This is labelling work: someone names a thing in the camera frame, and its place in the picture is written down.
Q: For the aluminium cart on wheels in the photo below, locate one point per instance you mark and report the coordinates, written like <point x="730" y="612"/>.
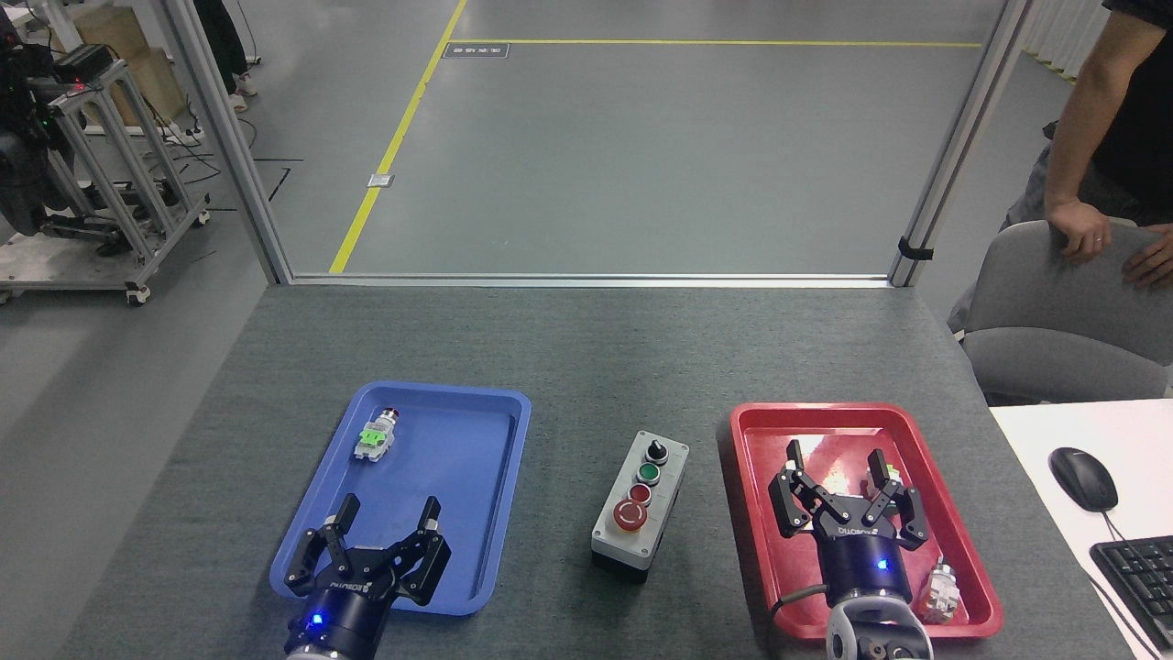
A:
<point x="119" y="165"/>

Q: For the black robot machine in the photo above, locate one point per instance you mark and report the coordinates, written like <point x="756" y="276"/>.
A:
<point x="23" y="174"/>

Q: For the black clip on post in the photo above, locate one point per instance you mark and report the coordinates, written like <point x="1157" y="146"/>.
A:
<point x="912" y="249"/>

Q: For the silver aluminium frame rail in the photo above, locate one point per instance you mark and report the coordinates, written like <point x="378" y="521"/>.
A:
<point x="586" y="280"/>

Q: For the push button with green block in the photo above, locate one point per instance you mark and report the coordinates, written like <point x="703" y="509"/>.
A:
<point x="374" y="440"/>

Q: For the silver push button switch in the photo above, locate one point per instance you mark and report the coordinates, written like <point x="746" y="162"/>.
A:
<point x="940" y="591"/>

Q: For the person's right forearm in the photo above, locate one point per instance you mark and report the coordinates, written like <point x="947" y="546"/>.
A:
<point x="1086" y="119"/>

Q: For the dark floor label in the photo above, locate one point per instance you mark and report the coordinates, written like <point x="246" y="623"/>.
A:
<point x="475" y="50"/>

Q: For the blue plastic tray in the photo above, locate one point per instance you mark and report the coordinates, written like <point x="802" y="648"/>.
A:
<point x="458" y="458"/>

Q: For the brown cardboard box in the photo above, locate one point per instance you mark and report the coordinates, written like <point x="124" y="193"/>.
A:
<point x="133" y="50"/>

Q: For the small green white switch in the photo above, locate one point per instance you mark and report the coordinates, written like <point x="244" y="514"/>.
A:
<point x="893" y="475"/>

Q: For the silver aluminium frame post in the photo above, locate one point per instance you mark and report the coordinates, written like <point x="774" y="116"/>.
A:
<point x="958" y="147"/>
<point x="229" y="147"/>

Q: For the white desk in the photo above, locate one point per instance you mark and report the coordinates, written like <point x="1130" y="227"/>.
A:
<point x="1045" y="458"/>

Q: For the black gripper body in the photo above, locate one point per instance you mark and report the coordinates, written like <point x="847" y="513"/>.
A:
<point x="348" y="605"/>
<point x="857" y="564"/>

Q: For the person in dark trousers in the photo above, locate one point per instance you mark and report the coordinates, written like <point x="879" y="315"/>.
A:
<point x="220" y="41"/>

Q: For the grey control box with buttons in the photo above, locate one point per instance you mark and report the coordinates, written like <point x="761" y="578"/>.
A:
<point x="641" y="500"/>

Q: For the black computer mouse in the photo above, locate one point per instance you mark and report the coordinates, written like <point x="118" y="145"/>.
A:
<point x="1083" y="478"/>

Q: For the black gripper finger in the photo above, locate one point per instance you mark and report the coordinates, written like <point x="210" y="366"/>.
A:
<point x="907" y="518"/>
<point x="307" y="559"/>
<point x="426" y="564"/>
<point x="788" y="504"/>

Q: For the white curtain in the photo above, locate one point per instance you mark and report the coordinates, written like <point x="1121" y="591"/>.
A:
<point x="1063" y="32"/>

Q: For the black keyboard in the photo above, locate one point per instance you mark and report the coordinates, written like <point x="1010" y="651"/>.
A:
<point x="1141" y="587"/>

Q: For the red plastic tray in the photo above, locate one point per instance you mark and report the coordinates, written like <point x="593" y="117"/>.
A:
<point x="761" y="550"/>

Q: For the person's right hand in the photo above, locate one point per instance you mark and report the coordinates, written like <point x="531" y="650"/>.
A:
<point x="1081" y="229"/>

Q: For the small metal floor plate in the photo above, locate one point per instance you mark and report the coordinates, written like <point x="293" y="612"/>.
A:
<point x="380" y="180"/>

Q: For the grey padded chair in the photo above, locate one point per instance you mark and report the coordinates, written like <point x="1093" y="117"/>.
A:
<point x="1054" y="302"/>

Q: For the person's left hand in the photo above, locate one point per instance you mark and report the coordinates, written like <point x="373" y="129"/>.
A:
<point x="1153" y="266"/>

